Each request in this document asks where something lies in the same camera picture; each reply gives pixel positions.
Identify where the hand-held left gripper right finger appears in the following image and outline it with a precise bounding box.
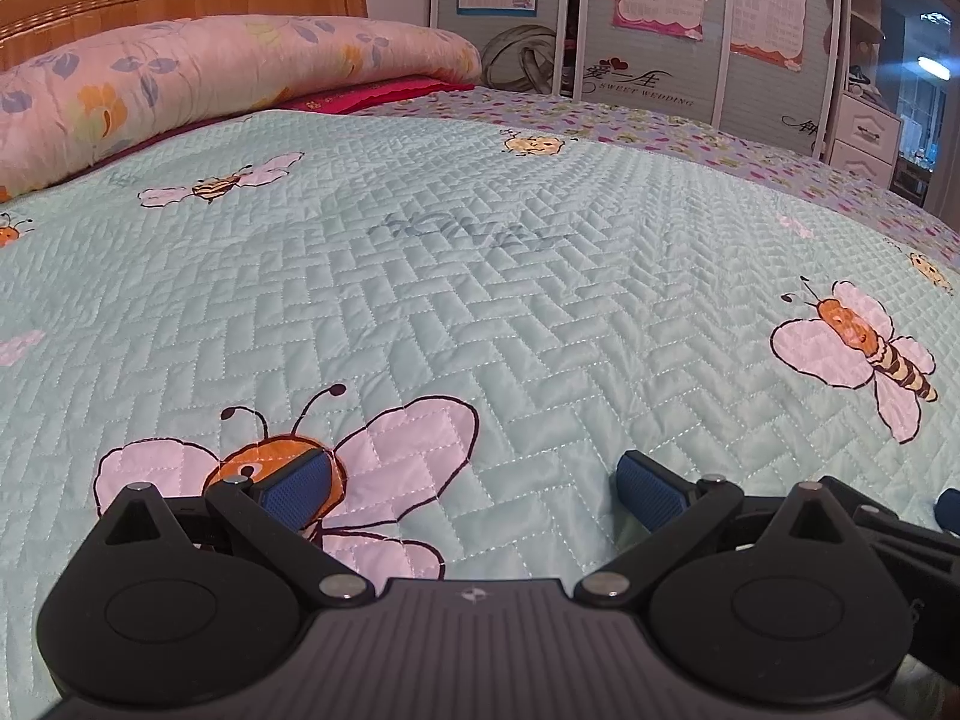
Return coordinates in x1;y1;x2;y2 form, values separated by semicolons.
574;450;875;610

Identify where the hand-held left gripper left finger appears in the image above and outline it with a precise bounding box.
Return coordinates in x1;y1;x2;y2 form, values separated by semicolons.
96;448;372;607

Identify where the mint quilted bee bedspread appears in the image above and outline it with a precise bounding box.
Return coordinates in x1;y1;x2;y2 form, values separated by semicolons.
0;109;960;720

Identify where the white drawer cabinet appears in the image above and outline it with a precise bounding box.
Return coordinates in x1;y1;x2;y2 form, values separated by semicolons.
825;86;905;181

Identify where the red blanket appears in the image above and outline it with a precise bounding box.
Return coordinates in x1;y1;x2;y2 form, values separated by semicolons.
97;73;470;166

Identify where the long floral pillow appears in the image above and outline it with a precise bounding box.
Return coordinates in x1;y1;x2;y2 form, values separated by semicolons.
0;15;482;203

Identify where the white corner shelf unit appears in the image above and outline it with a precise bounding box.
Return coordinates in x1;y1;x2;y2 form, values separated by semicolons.
821;0;893;98

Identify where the orange bordered paper chart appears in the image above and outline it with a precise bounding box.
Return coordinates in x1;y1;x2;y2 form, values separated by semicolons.
729;0;811;74

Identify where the wooden headboard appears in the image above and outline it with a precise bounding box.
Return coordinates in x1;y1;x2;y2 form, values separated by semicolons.
0;0;368;72

